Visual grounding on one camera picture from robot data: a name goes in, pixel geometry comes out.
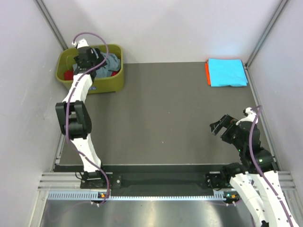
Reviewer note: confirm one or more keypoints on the folded cyan t-shirt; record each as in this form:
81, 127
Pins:
226, 73

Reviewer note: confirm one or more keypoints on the red t-shirt in bin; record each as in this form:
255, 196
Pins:
68, 75

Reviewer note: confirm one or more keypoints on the aluminium right corner post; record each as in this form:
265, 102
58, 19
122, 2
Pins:
282, 4

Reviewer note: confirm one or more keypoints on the aluminium front frame rail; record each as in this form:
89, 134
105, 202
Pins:
68, 181

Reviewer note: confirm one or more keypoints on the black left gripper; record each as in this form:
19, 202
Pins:
100, 59

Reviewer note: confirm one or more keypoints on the aluminium left corner post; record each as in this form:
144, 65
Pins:
51, 23

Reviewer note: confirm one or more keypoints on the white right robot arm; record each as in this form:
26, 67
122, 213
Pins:
255, 178

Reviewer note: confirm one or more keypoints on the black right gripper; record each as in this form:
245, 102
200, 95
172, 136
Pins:
226, 121

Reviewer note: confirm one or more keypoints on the grey-blue t-shirt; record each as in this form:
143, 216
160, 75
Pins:
113, 63

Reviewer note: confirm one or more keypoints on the folded orange t-shirt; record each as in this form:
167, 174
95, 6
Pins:
207, 73

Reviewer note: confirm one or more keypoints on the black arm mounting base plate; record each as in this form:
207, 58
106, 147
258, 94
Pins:
143, 180

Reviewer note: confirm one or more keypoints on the slotted grey cable duct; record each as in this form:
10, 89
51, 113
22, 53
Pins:
99, 196

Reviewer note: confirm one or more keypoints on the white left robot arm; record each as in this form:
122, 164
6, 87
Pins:
73, 117

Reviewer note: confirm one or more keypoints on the aluminium corner post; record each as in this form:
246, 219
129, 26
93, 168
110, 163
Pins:
282, 4
51, 23

